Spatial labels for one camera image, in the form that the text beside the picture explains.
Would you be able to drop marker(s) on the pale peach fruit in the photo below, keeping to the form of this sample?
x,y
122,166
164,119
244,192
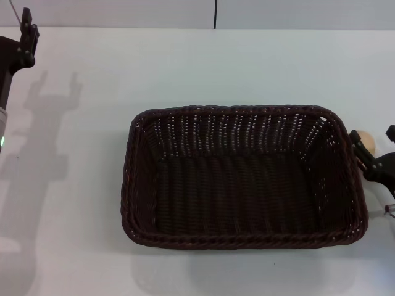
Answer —
x,y
367,140

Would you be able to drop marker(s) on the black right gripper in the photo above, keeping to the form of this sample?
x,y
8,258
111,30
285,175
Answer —
x,y
384,168

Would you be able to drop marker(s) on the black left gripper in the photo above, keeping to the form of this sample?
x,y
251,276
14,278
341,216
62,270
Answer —
x,y
7,55

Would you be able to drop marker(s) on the dark brown woven basket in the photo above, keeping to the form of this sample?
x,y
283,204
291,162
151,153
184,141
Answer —
x,y
234,191

